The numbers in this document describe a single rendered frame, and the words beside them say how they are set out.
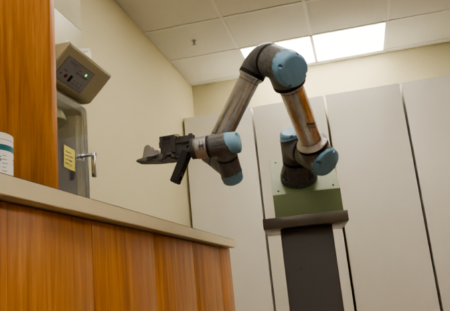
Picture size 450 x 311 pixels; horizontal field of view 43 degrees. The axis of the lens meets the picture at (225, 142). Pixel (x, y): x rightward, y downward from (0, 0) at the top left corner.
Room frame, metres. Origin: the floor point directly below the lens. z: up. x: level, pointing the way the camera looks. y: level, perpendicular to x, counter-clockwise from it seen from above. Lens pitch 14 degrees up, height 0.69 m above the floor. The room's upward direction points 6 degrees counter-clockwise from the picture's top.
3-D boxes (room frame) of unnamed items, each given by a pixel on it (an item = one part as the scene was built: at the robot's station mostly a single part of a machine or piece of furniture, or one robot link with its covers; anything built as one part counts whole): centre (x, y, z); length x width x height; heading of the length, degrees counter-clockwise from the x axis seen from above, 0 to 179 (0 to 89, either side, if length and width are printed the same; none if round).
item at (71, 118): (1.87, 0.53, 1.19); 0.30 x 0.01 x 0.40; 168
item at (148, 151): (1.91, 0.27, 1.17); 0.09 x 0.03 x 0.06; 78
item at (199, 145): (1.88, 0.08, 1.17); 0.08 x 0.05 x 0.08; 168
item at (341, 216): (2.33, -0.29, 0.92); 0.32 x 0.32 x 0.04; 84
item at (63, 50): (1.86, 0.48, 1.46); 0.32 x 0.11 x 0.10; 168
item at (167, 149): (1.90, 0.16, 1.17); 0.12 x 0.08 x 0.09; 78
